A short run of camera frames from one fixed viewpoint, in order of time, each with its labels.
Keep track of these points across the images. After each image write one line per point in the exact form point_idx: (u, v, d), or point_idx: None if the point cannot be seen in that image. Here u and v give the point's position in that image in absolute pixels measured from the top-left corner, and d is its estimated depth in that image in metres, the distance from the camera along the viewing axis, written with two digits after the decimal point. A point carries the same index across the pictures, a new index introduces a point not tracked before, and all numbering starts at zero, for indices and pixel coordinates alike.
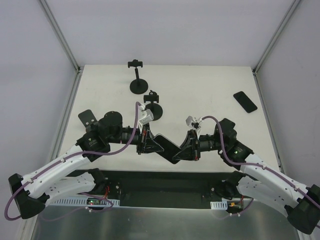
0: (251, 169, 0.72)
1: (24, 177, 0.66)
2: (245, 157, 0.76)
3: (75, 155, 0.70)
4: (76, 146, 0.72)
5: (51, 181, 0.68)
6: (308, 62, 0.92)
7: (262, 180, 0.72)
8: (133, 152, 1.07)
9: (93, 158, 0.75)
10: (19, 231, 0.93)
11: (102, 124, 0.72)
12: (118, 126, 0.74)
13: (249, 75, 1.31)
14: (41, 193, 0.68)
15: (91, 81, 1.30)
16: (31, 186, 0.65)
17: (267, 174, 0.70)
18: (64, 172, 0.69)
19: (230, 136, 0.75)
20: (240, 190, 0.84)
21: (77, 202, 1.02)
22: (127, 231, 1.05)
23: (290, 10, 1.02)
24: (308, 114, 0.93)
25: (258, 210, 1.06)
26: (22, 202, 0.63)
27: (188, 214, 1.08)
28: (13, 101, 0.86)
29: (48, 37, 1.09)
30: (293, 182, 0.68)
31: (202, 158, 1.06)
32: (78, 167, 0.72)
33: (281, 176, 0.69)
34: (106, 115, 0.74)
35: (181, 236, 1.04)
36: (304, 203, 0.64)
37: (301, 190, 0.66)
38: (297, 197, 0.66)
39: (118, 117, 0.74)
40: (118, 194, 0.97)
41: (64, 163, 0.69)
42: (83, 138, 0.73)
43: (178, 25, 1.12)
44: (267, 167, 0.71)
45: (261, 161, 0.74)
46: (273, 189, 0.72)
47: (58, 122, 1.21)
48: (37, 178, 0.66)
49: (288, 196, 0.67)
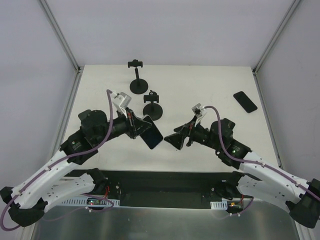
0: (251, 167, 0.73)
1: (12, 190, 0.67)
2: (243, 155, 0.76)
3: (59, 163, 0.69)
4: (60, 151, 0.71)
5: (40, 191, 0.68)
6: (308, 62, 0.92)
7: (262, 178, 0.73)
8: (134, 152, 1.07)
9: (79, 162, 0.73)
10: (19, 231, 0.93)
11: (84, 126, 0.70)
12: (102, 125, 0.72)
13: (249, 75, 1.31)
14: (34, 202, 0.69)
15: (91, 81, 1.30)
16: (20, 199, 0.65)
17: (267, 171, 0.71)
18: (52, 180, 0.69)
19: (227, 136, 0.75)
20: (241, 190, 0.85)
21: (77, 202, 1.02)
22: (127, 231, 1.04)
23: (290, 10, 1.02)
24: (308, 114, 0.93)
25: (258, 210, 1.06)
26: (15, 213, 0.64)
27: (188, 214, 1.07)
28: (13, 100, 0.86)
29: (48, 37, 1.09)
30: (294, 178, 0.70)
31: (202, 157, 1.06)
32: (66, 172, 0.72)
33: (281, 173, 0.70)
34: (89, 115, 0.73)
35: (181, 236, 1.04)
36: (306, 198, 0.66)
37: (303, 185, 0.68)
38: (299, 193, 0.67)
39: (102, 116, 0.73)
40: (118, 194, 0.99)
41: (49, 171, 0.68)
42: (66, 142, 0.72)
43: (178, 25, 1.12)
44: (266, 164, 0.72)
45: (259, 158, 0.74)
46: (274, 186, 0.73)
47: (58, 123, 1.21)
48: (25, 189, 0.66)
49: (290, 192, 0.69)
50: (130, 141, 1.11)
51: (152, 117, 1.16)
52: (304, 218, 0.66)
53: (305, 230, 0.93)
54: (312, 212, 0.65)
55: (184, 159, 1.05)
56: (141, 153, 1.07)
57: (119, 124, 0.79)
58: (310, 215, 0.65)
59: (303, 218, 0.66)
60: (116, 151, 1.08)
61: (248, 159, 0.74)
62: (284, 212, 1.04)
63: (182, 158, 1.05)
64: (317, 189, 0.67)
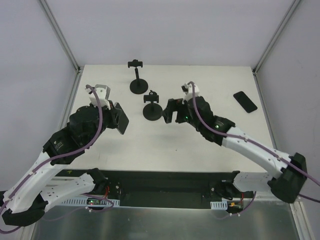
0: (234, 142, 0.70)
1: (4, 194, 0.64)
2: (225, 130, 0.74)
3: (42, 165, 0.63)
4: (43, 152, 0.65)
5: (30, 195, 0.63)
6: (308, 62, 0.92)
7: (244, 152, 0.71)
8: (134, 152, 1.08)
9: (64, 162, 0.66)
10: (19, 231, 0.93)
11: (74, 122, 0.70)
12: (93, 121, 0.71)
13: (249, 75, 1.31)
14: (27, 206, 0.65)
15: (91, 81, 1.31)
16: (11, 204, 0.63)
17: (248, 145, 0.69)
18: (39, 184, 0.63)
19: (202, 109, 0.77)
20: (237, 185, 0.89)
21: (77, 203, 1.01)
22: (127, 231, 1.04)
23: (290, 9, 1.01)
24: (308, 114, 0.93)
25: (259, 210, 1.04)
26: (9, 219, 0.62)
27: (188, 214, 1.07)
28: (12, 100, 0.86)
29: (47, 37, 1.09)
30: (276, 151, 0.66)
31: (202, 157, 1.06)
32: (53, 174, 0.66)
33: (263, 147, 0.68)
34: (79, 111, 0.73)
35: (181, 236, 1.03)
36: (287, 172, 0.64)
37: (285, 159, 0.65)
38: (281, 167, 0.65)
39: (93, 111, 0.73)
40: (118, 194, 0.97)
41: (34, 176, 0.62)
42: (48, 142, 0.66)
43: (179, 25, 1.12)
44: (249, 138, 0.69)
45: (243, 133, 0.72)
46: (256, 161, 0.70)
47: (58, 123, 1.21)
48: (14, 194, 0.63)
49: (272, 167, 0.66)
50: (130, 141, 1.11)
51: (152, 117, 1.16)
52: (286, 194, 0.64)
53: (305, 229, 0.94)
54: (294, 186, 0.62)
55: (184, 159, 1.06)
56: (141, 153, 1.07)
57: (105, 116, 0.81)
58: (292, 189, 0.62)
59: (285, 193, 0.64)
60: (117, 151, 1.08)
61: (231, 133, 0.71)
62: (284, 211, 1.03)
63: (181, 158, 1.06)
64: (299, 162, 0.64)
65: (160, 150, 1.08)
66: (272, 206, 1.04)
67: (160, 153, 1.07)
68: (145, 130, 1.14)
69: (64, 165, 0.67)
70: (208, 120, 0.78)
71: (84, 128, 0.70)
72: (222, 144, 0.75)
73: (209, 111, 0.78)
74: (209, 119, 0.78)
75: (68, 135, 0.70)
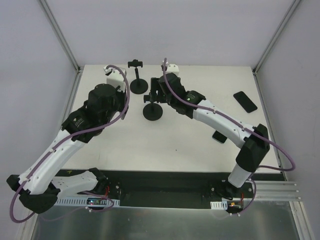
0: (203, 113, 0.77)
1: (20, 177, 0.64)
2: (197, 102, 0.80)
3: (63, 142, 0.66)
4: (63, 131, 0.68)
5: (48, 175, 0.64)
6: (308, 62, 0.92)
7: (214, 123, 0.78)
8: (134, 152, 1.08)
9: (84, 139, 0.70)
10: (20, 229, 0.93)
11: (93, 99, 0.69)
12: (111, 95, 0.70)
13: (249, 75, 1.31)
14: (44, 188, 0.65)
15: (92, 81, 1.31)
16: (29, 185, 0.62)
17: (216, 116, 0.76)
18: (59, 161, 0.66)
19: (176, 83, 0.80)
20: (234, 183, 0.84)
21: (77, 202, 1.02)
22: (127, 232, 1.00)
23: (290, 10, 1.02)
24: (308, 114, 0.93)
25: (258, 210, 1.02)
26: (28, 201, 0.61)
27: (188, 214, 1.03)
28: (13, 100, 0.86)
29: (47, 36, 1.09)
30: (241, 123, 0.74)
31: (203, 157, 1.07)
32: (72, 152, 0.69)
33: (230, 118, 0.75)
34: (98, 87, 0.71)
35: (181, 236, 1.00)
36: (249, 140, 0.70)
37: (248, 128, 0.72)
38: (244, 136, 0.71)
39: (109, 87, 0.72)
40: (118, 194, 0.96)
41: (54, 153, 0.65)
42: (67, 121, 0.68)
43: (179, 25, 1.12)
44: (217, 110, 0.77)
45: (212, 106, 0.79)
46: (223, 130, 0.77)
47: (58, 122, 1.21)
48: (32, 175, 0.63)
49: (236, 136, 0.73)
50: (130, 141, 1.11)
51: (152, 117, 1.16)
52: (248, 161, 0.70)
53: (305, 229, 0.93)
54: (254, 154, 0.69)
55: (184, 159, 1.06)
56: (141, 153, 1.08)
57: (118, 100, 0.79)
58: (253, 158, 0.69)
59: (247, 161, 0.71)
60: (117, 151, 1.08)
61: (201, 106, 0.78)
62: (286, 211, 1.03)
63: (181, 158, 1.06)
64: (261, 132, 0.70)
65: (160, 150, 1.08)
66: (274, 206, 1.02)
67: (160, 153, 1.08)
68: (145, 130, 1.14)
69: (83, 142, 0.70)
70: (179, 93, 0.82)
71: (104, 104, 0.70)
72: (193, 117, 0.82)
73: (178, 85, 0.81)
74: (179, 93, 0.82)
75: (86, 113, 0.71)
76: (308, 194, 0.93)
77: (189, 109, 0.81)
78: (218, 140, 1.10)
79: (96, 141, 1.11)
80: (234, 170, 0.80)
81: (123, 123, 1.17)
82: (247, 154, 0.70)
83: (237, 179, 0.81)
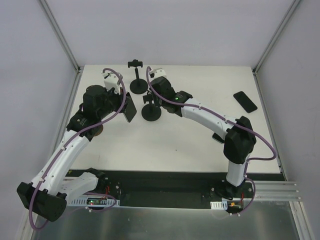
0: (190, 110, 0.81)
1: (33, 181, 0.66)
2: (185, 101, 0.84)
3: (74, 138, 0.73)
4: (69, 131, 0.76)
5: (62, 172, 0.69)
6: (308, 62, 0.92)
7: (201, 120, 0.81)
8: (134, 152, 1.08)
9: (90, 136, 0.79)
10: (19, 231, 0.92)
11: (87, 98, 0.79)
12: (102, 93, 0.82)
13: (249, 75, 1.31)
14: (58, 187, 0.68)
15: (92, 81, 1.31)
16: (45, 185, 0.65)
17: (202, 112, 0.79)
18: (69, 159, 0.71)
19: (160, 84, 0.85)
20: (230, 180, 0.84)
21: (77, 202, 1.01)
22: (127, 231, 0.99)
23: (290, 10, 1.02)
24: (308, 114, 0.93)
25: (258, 210, 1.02)
26: (43, 199, 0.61)
27: (188, 214, 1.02)
28: (13, 100, 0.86)
29: (47, 36, 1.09)
30: (225, 116, 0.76)
31: (203, 157, 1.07)
32: (80, 149, 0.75)
33: (214, 112, 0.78)
34: (88, 90, 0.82)
35: (181, 236, 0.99)
36: (231, 132, 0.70)
37: (231, 120, 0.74)
38: (226, 128, 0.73)
39: (100, 88, 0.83)
40: (118, 194, 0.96)
41: (65, 150, 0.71)
42: (71, 122, 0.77)
43: (179, 25, 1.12)
44: (202, 106, 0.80)
45: (198, 103, 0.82)
46: (211, 127, 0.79)
47: (58, 122, 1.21)
48: (46, 175, 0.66)
49: (220, 129, 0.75)
50: (131, 142, 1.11)
51: (152, 118, 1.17)
52: (234, 154, 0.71)
53: (305, 229, 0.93)
54: (237, 145, 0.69)
55: (184, 158, 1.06)
56: (141, 154, 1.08)
57: (112, 100, 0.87)
58: (237, 150, 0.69)
59: (233, 153, 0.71)
60: (117, 151, 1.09)
61: (188, 103, 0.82)
62: (286, 212, 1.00)
63: (182, 157, 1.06)
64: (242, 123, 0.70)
65: (160, 150, 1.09)
66: (274, 206, 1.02)
67: (160, 153, 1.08)
68: (145, 129, 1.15)
69: (88, 140, 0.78)
70: (168, 94, 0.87)
71: (98, 101, 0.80)
72: (182, 115, 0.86)
73: (167, 86, 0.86)
74: (168, 94, 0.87)
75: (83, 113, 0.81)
76: (308, 194, 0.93)
77: (177, 108, 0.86)
78: (218, 140, 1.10)
79: (96, 141, 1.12)
80: (230, 168, 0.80)
81: (124, 123, 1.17)
82: (231, 146, 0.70)
83: (234, 177, 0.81)
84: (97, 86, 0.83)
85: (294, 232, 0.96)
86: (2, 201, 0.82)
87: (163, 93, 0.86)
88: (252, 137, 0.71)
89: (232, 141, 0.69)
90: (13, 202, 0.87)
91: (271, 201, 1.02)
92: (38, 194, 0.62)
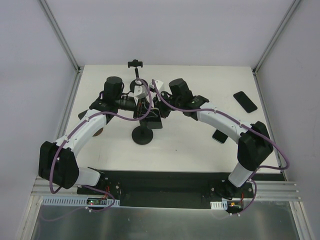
0: (205, 114, 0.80)
1: (57, 141, 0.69)
2: (201, 105, 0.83)
3: (98, 114, 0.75)
4: (91, 110, 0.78)
5: (83, 138, 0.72)
6: (308, 61, 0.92)
7: (216, 124, 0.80)
8: (134, 151, 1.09)
9: (108, 119, 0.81)
10: (19, 231, 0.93)
11: (106, 87, 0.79)
12: (121, 83, 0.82)
13: (249, 75, 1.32)
14: (77, 151, 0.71)
15: (92, 81, 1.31)
16: (69, 144, 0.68)
17: (217, 116, 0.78)
18: (91, 129, 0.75)
19: (179, 86, 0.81)
20: (234, 182, 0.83)
21: (77, 202, 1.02)
22: (126, 232, 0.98)
23: (290, 10, 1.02)
24: (308, 115, 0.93)
25: (258, 210, 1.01)
26: (66, 159, 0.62)
27: (188, 214, 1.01)
28: (13, 100, 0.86)
29: (47, 35, 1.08)
30: (240, 120, 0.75)
31: (203, 156, 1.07)
32: (99, 125, 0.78)
33: (229, 116, 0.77)
34: (108, 78, 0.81)
35: (181, 236, 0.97)
36: (246, 136, 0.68)
37: (245, 125, 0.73)
38: (240, 132, 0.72)
39: (119, 78, 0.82)
40: (118, 194, 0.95)
41: (89, 122, 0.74)
42: (94, 103, 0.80)
43: (178, 25, 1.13)
44: (217, 110, 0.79)
45: (214, 107, 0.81)
46: (225, 132, 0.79)
47: (58, 122, 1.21)
48: (71, 136, 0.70)
49: (234, 133, 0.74)
50: (131, 142, 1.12)
51: (141, 141, 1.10)
52: (247, 159, 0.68)
53: (305, 229, 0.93)
54: (250, 149, 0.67)
55: (184, 159, 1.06)
56: (141, 154, 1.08)
57: (130, 101, 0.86)
58: (250, 155, 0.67)
59: (246, 159, 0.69)
60: (117, 151, 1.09)
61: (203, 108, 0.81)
62: (287, 213, 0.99)
63: (181, 157, 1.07)
64: (258, 128, 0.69)
65: (160, 150, 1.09)
66: (274, 206, 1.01)
67: (160, 153, 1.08)
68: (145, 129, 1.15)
69: (105, 122, 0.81)
70: (186, 98, 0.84)
71: (116, 91, 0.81)
72: (197, 118, 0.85)
73: (185, 89, 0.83)
74: (186, 97, 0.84)
75: (103, 100, 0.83)
76: (308, 194, 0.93)
77: (193, 112, 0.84)
78: (218, 140, 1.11)
79: (96, 141, 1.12)
80: (235, 170, 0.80)
81: (124, 123, 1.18)
82: (243, 150, 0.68)
83: (237, 179, 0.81)
84: (117, 76, 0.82)
85: (295, 232, 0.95)
86: (3, 201, 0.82)
87: (180, 97, 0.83)
88: (268, 144, 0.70)
89: (246, 145, 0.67)
90: (12, 202, 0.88)
91: (272, 200, 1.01)
92: (61, 153, 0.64)
